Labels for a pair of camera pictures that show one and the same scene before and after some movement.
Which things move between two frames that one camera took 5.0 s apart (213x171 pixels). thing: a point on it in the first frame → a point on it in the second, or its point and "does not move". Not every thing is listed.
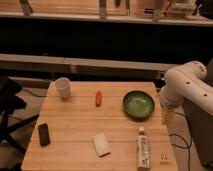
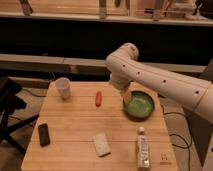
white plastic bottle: [143, 151] does not move
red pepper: [98, 98] does not move
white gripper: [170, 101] → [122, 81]
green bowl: [137, 104] does not move
